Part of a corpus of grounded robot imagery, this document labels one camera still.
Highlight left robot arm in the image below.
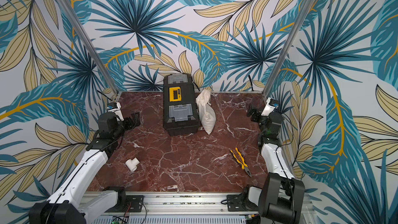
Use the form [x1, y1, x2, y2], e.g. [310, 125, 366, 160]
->
[28, 111, 141, 224]

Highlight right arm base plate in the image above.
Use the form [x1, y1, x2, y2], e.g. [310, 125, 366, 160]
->
[221, 194, 269, 214]

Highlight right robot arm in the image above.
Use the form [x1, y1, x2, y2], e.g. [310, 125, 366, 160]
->
[242, 103, 305, 224]

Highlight aluminium front rail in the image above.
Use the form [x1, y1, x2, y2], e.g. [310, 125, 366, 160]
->
[46, 191, 318, 224]

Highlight cream cloth soil bag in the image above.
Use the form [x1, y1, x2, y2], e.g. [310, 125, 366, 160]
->
[195, 89, 216, 135]

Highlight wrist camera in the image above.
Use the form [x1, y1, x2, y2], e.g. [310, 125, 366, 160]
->
[107, 102, 124, 121]
[261, 97, 279, 116]

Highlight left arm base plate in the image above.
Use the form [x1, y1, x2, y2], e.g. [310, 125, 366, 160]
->
[105, 195, 145, 213]

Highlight yellow black pliers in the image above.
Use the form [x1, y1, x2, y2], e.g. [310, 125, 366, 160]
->
[230, 147, 252, 177]

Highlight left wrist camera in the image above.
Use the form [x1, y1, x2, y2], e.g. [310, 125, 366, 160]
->
[107, 102, 124, 121]

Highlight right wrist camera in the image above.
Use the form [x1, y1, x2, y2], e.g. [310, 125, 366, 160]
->
[261, 97, 279, 116]

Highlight white pipe fitting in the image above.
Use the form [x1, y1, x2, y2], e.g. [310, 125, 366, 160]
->
[125, 158, 140, 172]

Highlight black yellow toolbox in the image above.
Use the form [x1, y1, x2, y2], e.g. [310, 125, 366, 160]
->
[163, 73, 200, 136]

